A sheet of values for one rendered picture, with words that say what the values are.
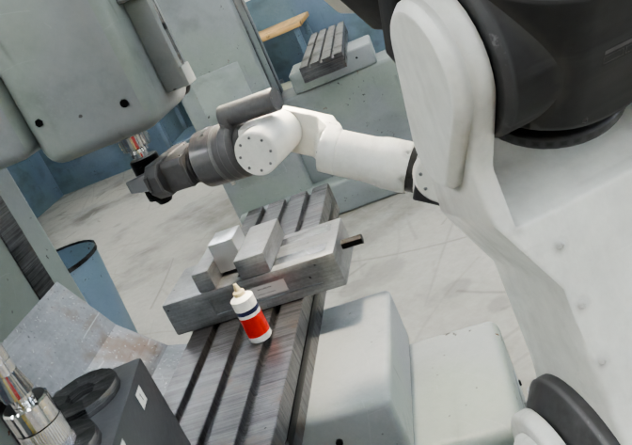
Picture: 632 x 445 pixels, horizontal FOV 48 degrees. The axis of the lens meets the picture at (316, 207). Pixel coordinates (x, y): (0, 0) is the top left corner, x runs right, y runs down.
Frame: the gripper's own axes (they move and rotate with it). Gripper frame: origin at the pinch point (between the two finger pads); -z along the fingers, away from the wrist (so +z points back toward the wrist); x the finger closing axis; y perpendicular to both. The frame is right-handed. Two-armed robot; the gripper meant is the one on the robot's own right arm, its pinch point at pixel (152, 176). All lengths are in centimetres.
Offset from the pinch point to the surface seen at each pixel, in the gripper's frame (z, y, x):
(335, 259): 17.4, 27.0, -12.1
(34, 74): -1.1, -21.3, 10.7
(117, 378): 10.9, 13.1, 35.3
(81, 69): 5.3, -19.5, 9.0
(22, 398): 12.5, 5.6, 47.6
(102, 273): -170, 71, -138
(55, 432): 14, 10, 47
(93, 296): -169, 76, -126
